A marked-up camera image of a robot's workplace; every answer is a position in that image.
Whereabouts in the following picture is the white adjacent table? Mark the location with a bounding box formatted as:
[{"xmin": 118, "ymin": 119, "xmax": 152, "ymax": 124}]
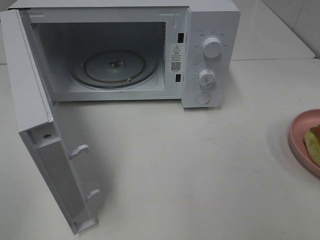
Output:
[{"xmin": 231, "ymin": 0, "xmax": 315, "ymax": 61}]

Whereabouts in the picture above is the white microwave knob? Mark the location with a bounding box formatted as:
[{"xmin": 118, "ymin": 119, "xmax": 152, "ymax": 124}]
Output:
[
  {"xmin": 202, "ymin": 35, "xmax": 222, "ymax": 59},
  {"xmin": 198, "ymin": 69, "xmax": 217, "ymax": 88}
]

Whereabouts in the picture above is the white microwave door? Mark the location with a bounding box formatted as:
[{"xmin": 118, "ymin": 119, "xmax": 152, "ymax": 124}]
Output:
[{"xmin": 0, "ymin": 9, "xmax": 96, "ymax": 234}]

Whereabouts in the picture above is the white microwave oven body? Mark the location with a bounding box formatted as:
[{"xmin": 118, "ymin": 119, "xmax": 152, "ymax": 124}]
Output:
[{"xmin": 6, "ymin": 0, "xmax": 241, "ymax": 108}]

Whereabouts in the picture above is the toast sandwich with lettuce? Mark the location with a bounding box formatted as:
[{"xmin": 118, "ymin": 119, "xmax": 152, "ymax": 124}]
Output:
[{"xmin": 304, "ymin": 125, "xmax": 320, "ymax": 165}]

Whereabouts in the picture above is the pink round plate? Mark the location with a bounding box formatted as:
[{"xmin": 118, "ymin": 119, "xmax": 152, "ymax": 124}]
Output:
[{"xmin": 288, "ymin": 108, "xmax": 320, "ymax": 179}]

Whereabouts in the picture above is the round white door release button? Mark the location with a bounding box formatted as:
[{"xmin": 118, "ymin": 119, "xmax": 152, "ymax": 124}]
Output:
[{"xmin": 195, "ymin": 92, "xmax": 211, "ymax": 105}]

